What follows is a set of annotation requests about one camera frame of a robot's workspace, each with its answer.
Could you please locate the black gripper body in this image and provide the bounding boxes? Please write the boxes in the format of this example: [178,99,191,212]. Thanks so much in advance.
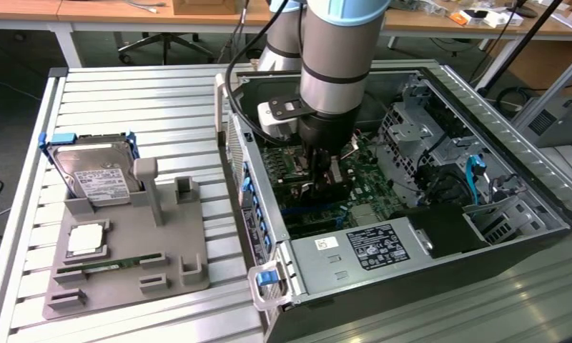
[298,109,363,154]

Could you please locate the black graphics card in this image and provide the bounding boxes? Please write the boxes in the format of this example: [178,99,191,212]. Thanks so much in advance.
[270,180,347,215]

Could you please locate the CPU socket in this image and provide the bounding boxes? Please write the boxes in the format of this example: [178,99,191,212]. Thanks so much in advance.
[286,144,311,177]

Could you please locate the silver socket cover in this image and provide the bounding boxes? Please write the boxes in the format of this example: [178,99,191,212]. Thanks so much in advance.
[339,135,367,160]

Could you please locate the green motherboard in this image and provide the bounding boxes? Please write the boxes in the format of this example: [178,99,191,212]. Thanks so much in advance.
[259,123,414,240]

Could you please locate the blue expansion slot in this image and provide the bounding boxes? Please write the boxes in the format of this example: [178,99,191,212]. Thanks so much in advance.
[282,204,338,217]

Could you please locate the silver chipset heat sink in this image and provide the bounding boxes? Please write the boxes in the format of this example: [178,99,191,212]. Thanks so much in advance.
[350,205,381,221]

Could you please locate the black expansion slot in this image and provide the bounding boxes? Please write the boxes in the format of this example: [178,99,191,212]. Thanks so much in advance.
[290,224,345,237]

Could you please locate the silver power supply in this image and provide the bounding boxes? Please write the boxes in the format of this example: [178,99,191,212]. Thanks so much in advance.
[286,217,441,304]

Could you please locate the black plastic shroud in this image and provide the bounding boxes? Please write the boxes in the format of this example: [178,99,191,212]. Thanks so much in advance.
[390,204,494,261]

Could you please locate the silver disk bay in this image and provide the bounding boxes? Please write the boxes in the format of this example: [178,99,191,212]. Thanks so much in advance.
[462,194,571,246]

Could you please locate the black PC case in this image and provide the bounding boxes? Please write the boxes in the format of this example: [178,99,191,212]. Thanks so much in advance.
[214,66,572,343]

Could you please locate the black office chair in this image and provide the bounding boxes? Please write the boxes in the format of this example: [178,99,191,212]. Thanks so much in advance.
[118,31,216,66]

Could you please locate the brown cardboard box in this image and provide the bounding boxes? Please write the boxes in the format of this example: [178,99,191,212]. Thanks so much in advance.
[172,0,243,16]

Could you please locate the small black white box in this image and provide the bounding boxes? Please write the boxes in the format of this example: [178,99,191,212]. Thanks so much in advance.
[461,9,491,26]

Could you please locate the grey parts rack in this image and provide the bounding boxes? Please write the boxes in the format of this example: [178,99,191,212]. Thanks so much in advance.
[43,156,214,321]

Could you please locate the black stand pole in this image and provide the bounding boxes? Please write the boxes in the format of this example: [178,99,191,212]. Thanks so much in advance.
[475,0,567,97]

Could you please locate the silver hard disk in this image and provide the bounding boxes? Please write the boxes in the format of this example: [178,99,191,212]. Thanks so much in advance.
[47,141,143,208]

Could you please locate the white cardboard box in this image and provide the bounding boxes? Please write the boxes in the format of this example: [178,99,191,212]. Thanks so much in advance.
[481,9,526,29]

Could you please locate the grey equipment box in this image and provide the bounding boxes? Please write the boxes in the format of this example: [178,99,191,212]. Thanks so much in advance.
[513,96,572,149]

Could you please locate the green RAM stick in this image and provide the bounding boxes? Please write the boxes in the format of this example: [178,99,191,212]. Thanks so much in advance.
[56,257,147,276]

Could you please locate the black monitor foot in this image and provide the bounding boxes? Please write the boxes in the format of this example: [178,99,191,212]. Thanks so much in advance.
[503,0,541,19]

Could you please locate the silver CPU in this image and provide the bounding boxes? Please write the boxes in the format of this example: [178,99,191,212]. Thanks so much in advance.
[66,224,107,260]

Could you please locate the hard disk drive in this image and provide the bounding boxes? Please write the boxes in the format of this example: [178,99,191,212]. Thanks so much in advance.
[36,130,139,199]

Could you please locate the long wooden desk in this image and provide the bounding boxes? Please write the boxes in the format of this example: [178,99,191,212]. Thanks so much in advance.
[56,0,572,86]

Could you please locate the small wooden desk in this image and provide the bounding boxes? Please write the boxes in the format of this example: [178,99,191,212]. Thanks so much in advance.
[0,0,63,33]

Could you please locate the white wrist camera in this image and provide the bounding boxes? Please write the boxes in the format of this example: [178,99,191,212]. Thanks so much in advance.
[256,95,317,139]

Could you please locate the black power connector wires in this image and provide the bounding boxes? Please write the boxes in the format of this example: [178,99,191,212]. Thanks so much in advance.
[414,135,469,210]

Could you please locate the grey plastic case handle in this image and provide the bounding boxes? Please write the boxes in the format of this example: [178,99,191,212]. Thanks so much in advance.
[214,72,250,144]
[246,262,294,312]

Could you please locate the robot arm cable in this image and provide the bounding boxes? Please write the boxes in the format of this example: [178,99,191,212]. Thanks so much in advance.
[224,0,296,146]

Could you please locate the blue disk wire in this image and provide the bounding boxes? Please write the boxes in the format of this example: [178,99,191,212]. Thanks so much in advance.
[465,151,487,208]

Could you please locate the aluminium frame profile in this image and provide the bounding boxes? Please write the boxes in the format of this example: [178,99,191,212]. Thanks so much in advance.
[510,46,572,126]

